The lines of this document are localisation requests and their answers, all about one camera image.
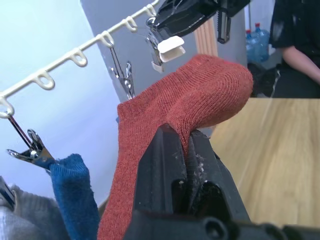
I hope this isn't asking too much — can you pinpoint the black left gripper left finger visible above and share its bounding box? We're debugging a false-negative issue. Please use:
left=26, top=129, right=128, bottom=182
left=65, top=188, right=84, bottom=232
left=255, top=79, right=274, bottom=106
left=134, top=123, right=188, bottom=215

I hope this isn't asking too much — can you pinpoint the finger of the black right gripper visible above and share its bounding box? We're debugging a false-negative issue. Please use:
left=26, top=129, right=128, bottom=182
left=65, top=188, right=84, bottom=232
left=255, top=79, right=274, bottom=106
left=149, top=0, right=220, bottom=43
left=216, top=9, right=233, bottom=45

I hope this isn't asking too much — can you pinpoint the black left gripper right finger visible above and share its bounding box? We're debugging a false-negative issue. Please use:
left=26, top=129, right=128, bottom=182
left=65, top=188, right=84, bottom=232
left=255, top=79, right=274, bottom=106
left=187, top=128, right=251, bottom=223

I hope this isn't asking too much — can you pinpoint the metal clothes clip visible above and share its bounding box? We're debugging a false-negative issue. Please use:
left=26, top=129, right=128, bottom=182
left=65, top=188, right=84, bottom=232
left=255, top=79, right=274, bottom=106
left=6, top=113, right=61, bottom=171
left=136, top=16, right=187, bottom=74
left=108, top=45, right=137, bottom=100
left=0, top=177, right=16, bottom=209

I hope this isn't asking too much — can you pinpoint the red sock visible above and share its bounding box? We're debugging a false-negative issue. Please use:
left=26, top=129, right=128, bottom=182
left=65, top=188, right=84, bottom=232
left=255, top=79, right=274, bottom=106
left=96, top=53, right=255, bottom=240

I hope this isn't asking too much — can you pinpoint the cream clip hanger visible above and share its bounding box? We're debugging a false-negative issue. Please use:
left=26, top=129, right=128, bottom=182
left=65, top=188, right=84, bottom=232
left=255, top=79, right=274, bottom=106
left=0, top=0, right=161, bottom=119

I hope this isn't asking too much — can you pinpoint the blue water bottle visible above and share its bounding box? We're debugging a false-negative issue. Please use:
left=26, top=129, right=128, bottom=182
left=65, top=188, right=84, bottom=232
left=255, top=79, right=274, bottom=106
left=250, top=22, right=271, bottom=63
left=245, top=29, right=258, bottom=63

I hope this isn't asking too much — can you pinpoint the black bag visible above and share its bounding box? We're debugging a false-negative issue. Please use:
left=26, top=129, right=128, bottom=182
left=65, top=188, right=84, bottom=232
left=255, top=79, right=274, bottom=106
left=246, top=61, right=285, bottom=99

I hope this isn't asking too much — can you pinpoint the person in black clothes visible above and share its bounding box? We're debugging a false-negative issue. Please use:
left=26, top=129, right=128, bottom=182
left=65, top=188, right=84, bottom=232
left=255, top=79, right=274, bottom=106
left=268, top=0, right=320, bottom=99

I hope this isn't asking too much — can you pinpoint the blue sock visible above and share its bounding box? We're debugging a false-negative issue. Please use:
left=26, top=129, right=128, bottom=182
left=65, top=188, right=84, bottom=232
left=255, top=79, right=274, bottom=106
left=48, top=153, right=101, bottom=240

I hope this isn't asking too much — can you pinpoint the grey sock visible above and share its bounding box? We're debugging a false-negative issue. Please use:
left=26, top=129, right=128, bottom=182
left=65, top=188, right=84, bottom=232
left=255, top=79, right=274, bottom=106
left=0, top=204, right=32, bottom=240
left=9, top=184, right=71, bottom=240

